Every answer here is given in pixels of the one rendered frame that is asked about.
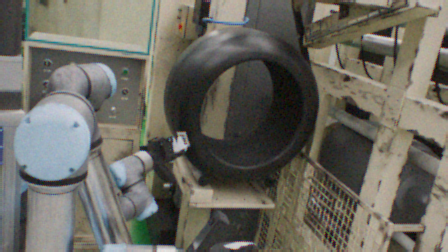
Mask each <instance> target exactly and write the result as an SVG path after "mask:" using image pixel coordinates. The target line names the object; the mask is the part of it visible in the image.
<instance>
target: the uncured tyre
mask: <svg viewBox="0 0 448 252"><path fill-rule="evenodd" d="M247 61H262V62H263V63H264V64H265V65H266V67H267V69H268V72H269V73H270V77H271V79H272V100H271V103H270V107H269V109H268V112H267V113H266V115H265V117H264V119H262V120H261V122H260V123H259V124H258V125H257V126H256V127H255V128H253V130H251V131H250V132H248V133H246V134H245V135H242V136H240V137H236V138H233V139H215V138H212V137H208V136H207V135H204V134H203V133H202V132H201V122H200V118H201V107H202V104H203V100H204V98H205V96H206V94H207V91H208V90H209V88H210V87H211V86H212V84H213V83H214V82H215V80H216V79H217V78H218V77H219V76H220V75H221V74H223V73H224V72H226V71H227V70H229V69H230V68H231V67H233V66H235V65H238V64H240V63H244V62H247ZM318 108H319V93H318V85H317V82H316V78H315V76H314V73H313V71H312V69H311V67H310V66H309V63H307V61H306V60H305V58H304V57H303V55H302V54H301V53H300V52H299V51H298V50H297V49H296V48H294V46H292V45H291V44H290V43H288V42H287V41H285V40H284V39H281V38H280V37H277V36H275V35H271V34H268V33H264V32H261V31H259V30H255V29H253V28H245V27H229V28H221V29H218V30H214V31H212V32H211V33H207V34H206V35H203V36H202V37H200V38H199V39H196V41H194V42H193V43H191V44H190V46H188V48H186V50H184V51H183V52H182V53H181V55H180V56H179V57H178V59H177V61H175V63H174V65H173V67H172V69H171V70H170V73H169V75H168V78H167V80H166V86H165V89H164V114H165V117H166V122H167V124H168V128H169V129H170V132H171V133H172V135H173V137H174V138H175V141H176V142H177V138H178V135H177V132H186V136H187V138H188V142H189V144H190V146H188V148H187V150H186V152H185V153H184V156H186V158H187V159H188V161H190V163H192V165H194V166H195V167H196V168H198V169H199V170H201V171H203V172H204V173H205V174H208V175H209V176H212V177H214V178H218V179H220V180H225V181H229V182H249V181H253V180H259V179H261V178H265V177H267V176H270V175H272V174H274V173H276V172H277V171H279V170H280V169H282V168H283V167H285V166H286V165H288V164H289V163H290V162H291V161H292V160H293V159H294V158H295V157H296V156H297V155H298V154H299V153H300V151H301V150H303V148H304V147H305V145H306V143H307V141H308V140H309V137H310V136H311V133H312V132H313V128H314V126H315V124H316V119H317V117H318Z"/></svg>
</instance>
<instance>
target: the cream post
mask: <svg viewBox="0 0 448 252"><path fill-rule="evenodd" d="M211 6H216V10H215V15H214V20H216V21H220V22H243V20H244V12H245V8H246V0H211V5H210V10H209V15H210V11H211ZM229 27H242V25H226V24H216V23H214V24H210V23H208V24H207V33H211V32H212V31H214V30H218V29H221V28H229ZM207 33H206V34H207ZM234 72H235V66H233V67H231V68H230V69H229V70H227V71H226V72H224V73H223V74H221V75H220V76H219V77H218V78H217V79H216V80H215V82H214V83H213V84H212V86H211V87H210V88H209V90H208V91H207V94H206V96H205V98H204V100H203V104H202V107H201V118H200V122H201V132H202V133H203V134H204V135H207V136H208V137H212V138H215V139H223V137H224V132H225V125H226V121H227V113H228V109H229V100H230V96H231V89H232V85H233V76H234ZM211 209H212V208H189V206H188V204H187V202H186V199H185V197H184V196H183V194H182V198H181V208H180V213H179V222H178V227H177V236H176V241H175V248H184V252H186V250H187V248H188V247H189V246H190V244H191V243H192V241H194V239H195V238H196V236H197V235H198V233H199V232H201V230H202V229H203V227H204V226H205V224H207V221H209V217H210V213H211Z"/></svg>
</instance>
